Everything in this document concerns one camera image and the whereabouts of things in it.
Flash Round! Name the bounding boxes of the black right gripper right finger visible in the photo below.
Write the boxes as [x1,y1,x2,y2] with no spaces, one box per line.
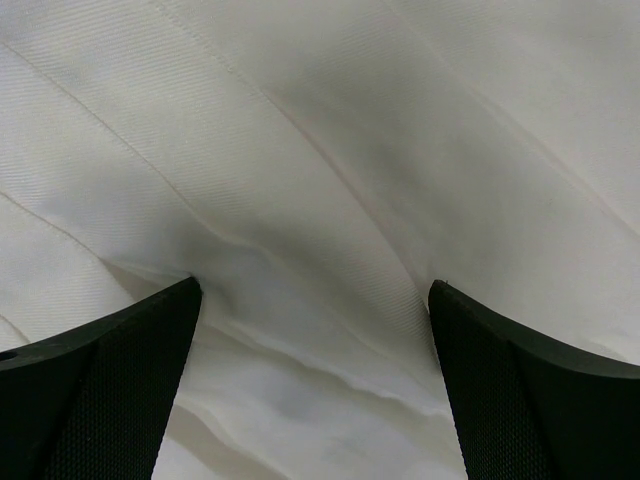
[428,281,639,479]

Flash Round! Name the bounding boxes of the white pleated skirt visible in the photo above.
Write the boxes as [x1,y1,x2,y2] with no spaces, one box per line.
[1,1,639,479]

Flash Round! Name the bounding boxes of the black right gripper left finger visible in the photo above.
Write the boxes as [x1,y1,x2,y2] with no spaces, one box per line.
[1,278,202,480]

